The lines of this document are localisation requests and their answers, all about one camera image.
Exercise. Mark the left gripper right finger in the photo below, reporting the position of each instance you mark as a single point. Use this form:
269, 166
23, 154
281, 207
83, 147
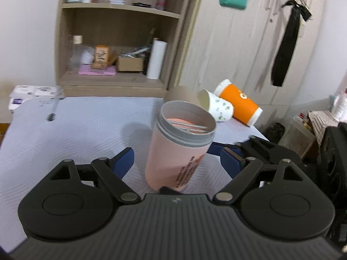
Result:
232, 160

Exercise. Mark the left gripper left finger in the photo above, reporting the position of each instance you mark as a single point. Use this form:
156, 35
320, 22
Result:
123, 162

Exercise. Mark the pink cup with grey rim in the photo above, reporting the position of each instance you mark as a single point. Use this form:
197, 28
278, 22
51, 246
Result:
182, 135

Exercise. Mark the white floral paper cup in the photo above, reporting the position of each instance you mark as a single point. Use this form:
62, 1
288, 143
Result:
220, 109

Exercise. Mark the orange paper cup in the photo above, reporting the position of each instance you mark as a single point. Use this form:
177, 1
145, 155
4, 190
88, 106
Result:
245, 110

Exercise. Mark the small cardboard box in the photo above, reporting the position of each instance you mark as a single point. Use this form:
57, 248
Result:
125, 64

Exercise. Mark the pink flat package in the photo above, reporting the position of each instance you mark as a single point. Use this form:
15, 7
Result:
89, 71

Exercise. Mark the orange floral box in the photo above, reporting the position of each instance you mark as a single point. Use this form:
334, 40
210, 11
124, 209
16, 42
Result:
101, 57

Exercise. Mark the light wood wardrobe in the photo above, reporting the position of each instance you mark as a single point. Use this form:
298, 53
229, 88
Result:
241, 45

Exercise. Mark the white paper towel roll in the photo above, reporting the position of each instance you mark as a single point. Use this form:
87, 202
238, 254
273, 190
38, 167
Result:
156, 60

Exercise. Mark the white tissue pack stack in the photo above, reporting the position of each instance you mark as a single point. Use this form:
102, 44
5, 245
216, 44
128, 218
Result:
24, 93

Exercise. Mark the wooden bookshelf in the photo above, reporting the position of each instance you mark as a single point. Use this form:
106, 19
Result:
122, 25

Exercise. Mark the clear bottle with cork cap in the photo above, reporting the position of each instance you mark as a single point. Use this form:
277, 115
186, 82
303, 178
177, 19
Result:
77, 50

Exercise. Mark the black hanging ribbon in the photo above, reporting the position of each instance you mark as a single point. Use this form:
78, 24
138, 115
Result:
288, 43

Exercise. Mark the small pink bottle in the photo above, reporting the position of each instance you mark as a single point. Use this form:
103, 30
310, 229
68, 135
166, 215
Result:
160, 5

